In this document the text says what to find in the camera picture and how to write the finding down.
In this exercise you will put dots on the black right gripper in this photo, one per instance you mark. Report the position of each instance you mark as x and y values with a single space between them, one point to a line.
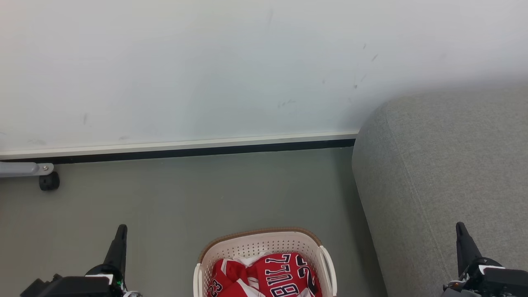
499 284

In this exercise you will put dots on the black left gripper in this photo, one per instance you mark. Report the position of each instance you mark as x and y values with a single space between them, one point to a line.
78 286

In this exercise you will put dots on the red basketball jersey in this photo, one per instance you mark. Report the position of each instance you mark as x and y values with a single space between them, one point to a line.
272 274

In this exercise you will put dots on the grey fabric sofa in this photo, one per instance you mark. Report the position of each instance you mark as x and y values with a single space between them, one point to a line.
445 173

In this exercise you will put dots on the black caster wheel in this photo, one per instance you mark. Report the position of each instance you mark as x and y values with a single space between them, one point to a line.
49 182

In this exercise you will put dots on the cream plastic laundry basket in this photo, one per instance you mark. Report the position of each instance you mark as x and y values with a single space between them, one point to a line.
264 243

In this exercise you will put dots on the white wall baseboard strip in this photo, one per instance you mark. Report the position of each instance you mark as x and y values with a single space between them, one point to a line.
177 145

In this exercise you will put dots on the grey metal frame bar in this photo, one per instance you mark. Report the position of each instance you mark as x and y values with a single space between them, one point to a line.
20 169

